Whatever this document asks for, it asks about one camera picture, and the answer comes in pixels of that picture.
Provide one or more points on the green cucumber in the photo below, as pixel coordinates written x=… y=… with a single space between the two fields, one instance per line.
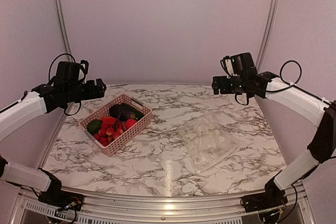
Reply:
x=137 y=114

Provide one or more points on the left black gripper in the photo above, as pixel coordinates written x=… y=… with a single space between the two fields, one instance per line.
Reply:
x=99 y=93

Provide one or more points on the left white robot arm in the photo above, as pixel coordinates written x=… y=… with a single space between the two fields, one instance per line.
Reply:
x=39 y=101

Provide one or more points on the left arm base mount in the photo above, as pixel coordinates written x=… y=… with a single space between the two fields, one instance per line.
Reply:
x=63 y=200

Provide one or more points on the red round fruit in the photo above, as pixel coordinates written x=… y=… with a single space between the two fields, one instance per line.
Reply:
x=129 y=123

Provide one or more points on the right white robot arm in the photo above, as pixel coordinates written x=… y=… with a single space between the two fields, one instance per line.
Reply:
x=303 y=127

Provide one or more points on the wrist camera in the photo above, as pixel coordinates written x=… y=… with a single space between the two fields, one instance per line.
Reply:
x=239 y=65
x=72 y=72

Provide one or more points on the aluminium frame post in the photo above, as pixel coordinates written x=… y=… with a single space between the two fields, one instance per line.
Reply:
x=271 y=17
x=62 y=26

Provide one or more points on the right aluminium frame post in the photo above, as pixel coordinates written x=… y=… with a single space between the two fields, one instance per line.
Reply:
x=271 y=17

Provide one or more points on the front aluminium rail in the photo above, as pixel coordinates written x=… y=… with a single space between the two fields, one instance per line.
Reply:
x=112 y=208

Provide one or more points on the left aluminium frame post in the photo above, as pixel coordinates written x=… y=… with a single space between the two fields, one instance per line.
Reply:
x=62 y=26

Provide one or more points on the clear dotted zip top bag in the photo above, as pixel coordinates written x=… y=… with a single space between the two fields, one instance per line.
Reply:
x=207 y=141

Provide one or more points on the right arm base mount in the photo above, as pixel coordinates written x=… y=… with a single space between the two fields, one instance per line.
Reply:
x=263 y=201

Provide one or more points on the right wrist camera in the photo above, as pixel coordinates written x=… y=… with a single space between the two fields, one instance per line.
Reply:
x=239 y=65

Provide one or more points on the pink perforated plastic basket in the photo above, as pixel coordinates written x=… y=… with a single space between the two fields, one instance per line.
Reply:
x=127 y=135

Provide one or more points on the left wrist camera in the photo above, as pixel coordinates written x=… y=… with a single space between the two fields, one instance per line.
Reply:
x=72 y=72

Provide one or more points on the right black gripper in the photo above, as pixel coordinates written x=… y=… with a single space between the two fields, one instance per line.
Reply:
x=216 y=85

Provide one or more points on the purple eggplant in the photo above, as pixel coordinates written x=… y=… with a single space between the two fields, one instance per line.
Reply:
x=121 y=112

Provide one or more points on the green avocado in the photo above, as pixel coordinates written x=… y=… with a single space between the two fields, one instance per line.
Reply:
x=94 y=126

